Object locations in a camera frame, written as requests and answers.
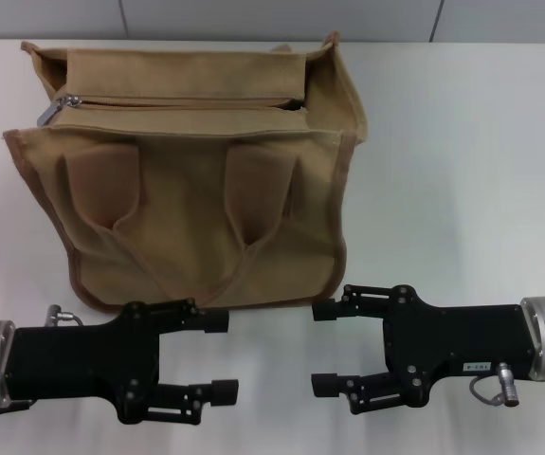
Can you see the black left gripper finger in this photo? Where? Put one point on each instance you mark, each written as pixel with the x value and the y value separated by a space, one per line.
pixel 222 391

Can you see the khaki canvas food bag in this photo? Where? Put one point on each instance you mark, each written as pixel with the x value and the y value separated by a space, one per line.
pixel 182 213

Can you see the silver metal zipper pull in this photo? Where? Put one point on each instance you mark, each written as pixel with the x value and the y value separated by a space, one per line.
pixel 50 114

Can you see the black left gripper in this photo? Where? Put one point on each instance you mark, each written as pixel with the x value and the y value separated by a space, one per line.
pixel 73 362

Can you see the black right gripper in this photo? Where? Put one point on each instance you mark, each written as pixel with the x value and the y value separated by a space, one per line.
pixel 461 343

